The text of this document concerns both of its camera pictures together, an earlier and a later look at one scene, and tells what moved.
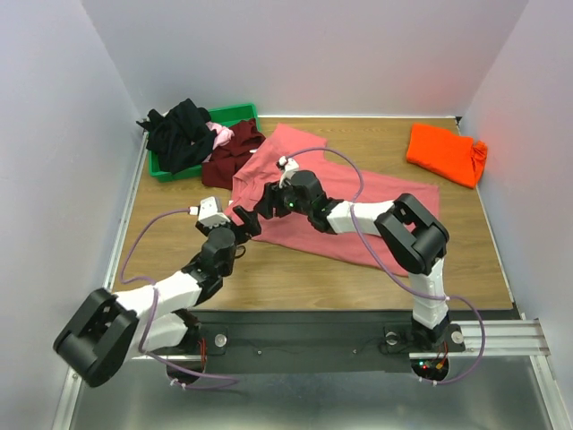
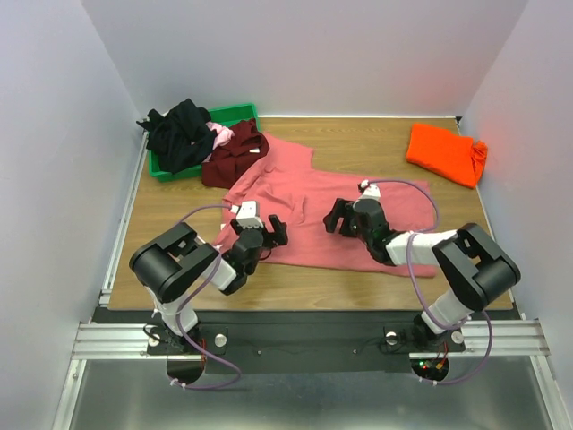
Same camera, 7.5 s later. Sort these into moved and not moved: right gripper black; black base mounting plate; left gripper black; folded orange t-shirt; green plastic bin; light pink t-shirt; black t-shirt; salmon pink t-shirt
Moved: left gripper black; salmon pink t-shirt; right gripper black
Not moved: light pink t-shirt; black base mounting plate; green plastic bin; folded orange t-shirt; black t-shirt
